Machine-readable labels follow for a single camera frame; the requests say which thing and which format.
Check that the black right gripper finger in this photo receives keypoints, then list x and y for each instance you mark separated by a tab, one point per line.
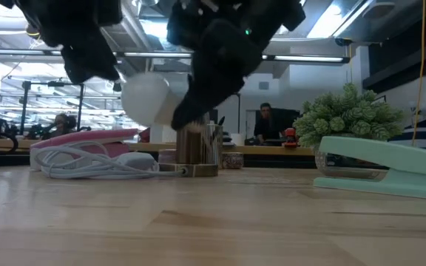
224	63

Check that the mint green stapler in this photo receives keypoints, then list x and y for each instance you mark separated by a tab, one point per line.
401	162

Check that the brass lamp socket base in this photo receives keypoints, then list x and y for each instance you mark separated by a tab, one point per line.
191	147

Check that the black background gantry frame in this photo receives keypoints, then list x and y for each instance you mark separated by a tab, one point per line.
81	107

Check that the black monitor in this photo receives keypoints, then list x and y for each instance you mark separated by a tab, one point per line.
292	118

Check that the white light bulb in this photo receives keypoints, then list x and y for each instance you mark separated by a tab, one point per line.
146	98

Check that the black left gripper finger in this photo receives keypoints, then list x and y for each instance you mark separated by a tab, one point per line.
87	61

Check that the black pen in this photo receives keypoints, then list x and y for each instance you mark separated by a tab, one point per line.
221	121

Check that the light wooden desk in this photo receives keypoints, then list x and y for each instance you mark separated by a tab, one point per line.
272	150

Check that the green plant in glass pot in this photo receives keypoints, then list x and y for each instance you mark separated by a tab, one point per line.
346	114

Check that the rose glitter tape roll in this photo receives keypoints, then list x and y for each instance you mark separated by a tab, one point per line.
233	160

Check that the white cup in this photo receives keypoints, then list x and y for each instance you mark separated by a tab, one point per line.
237	139

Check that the person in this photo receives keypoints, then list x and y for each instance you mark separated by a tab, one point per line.
264	125
63	125

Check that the pink stapler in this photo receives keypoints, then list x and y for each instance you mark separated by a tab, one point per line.
87	136

